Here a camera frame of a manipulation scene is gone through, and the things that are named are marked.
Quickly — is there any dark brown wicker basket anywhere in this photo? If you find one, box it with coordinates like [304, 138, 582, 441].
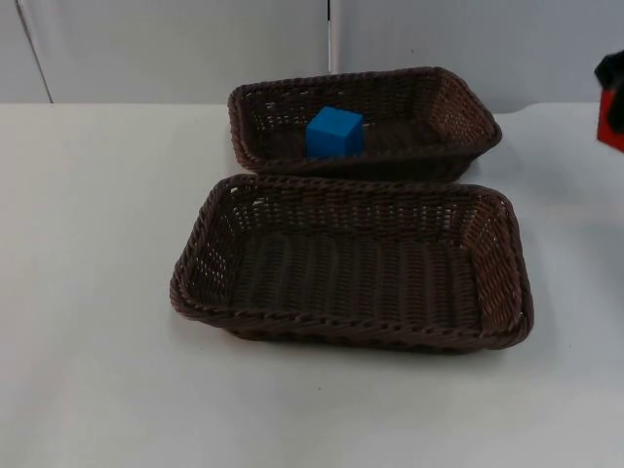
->
[227, 65, 503, 182]
[169, 173, 532, 354]

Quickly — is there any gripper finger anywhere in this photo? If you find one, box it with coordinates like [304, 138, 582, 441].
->
[593, 50, 624, 91]

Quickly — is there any blue cube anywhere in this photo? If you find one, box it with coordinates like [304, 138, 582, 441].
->
[305, 106, 366, 160]

